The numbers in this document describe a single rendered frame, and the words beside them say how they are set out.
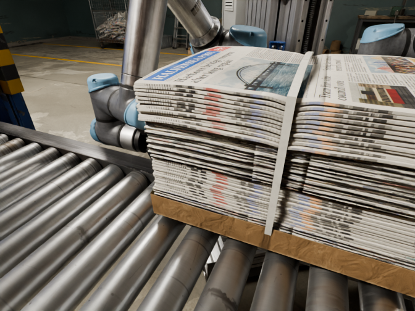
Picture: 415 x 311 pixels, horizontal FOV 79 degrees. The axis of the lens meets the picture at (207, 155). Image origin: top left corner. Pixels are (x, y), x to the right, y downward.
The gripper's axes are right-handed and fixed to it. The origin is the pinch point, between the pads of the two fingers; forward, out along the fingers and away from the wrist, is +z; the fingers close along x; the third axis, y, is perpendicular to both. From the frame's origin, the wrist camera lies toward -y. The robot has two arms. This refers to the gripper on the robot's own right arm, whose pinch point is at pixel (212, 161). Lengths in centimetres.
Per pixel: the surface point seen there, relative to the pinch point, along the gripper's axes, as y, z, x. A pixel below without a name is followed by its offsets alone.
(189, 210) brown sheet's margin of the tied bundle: 6.2, 5.9, -22.8
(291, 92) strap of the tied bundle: 25.3, 17.5, -21.9
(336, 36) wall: -35, 35, 672
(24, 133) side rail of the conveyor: 2, -53, -10
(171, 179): 10.7, 2.9, -22.3
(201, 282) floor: -78, -11, 15
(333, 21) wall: -5, 22, 672
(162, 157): 14.4, 1.8, -22.5
